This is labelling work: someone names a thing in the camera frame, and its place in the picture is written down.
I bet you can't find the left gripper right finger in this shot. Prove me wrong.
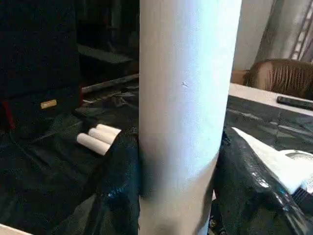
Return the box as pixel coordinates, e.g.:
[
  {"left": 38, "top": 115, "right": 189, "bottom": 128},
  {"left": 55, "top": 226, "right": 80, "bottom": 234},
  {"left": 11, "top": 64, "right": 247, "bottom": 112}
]
[{"left": 212, "top": 128, "right": 313, "bottom": 235}]

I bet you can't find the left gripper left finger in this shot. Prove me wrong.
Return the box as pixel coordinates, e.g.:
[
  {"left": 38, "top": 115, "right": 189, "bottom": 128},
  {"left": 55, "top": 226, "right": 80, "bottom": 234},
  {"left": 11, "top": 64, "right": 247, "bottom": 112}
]
[{"left": 50, "top": 126, "right": 143, "bottom": 235}]

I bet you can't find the black plastic mat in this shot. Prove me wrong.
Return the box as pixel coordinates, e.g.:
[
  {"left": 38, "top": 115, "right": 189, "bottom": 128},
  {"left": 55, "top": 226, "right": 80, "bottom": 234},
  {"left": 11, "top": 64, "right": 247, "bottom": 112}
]
[{"left": 0, "top": 91, "right": 313, "bottom": 235}]

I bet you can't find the white board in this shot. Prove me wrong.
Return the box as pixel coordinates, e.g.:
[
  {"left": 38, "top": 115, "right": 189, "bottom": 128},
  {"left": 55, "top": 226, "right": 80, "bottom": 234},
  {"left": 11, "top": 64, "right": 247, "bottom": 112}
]
[{"left": 227, "top": 82, "right": 313, "bottom": 119}]

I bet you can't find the black remote control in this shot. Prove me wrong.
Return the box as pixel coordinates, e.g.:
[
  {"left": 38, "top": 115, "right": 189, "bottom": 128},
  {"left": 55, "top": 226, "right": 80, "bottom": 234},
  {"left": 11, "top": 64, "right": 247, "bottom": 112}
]
[{"left": 276, "top": 95, "right": 313, "bottom": 111}]

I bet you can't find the small tan tag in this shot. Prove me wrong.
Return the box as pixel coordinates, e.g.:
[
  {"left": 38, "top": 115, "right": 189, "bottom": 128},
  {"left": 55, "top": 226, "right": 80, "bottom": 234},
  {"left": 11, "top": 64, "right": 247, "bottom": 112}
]
[{"left": 40, "top": 99, "right": 58, "bottom": 110}]

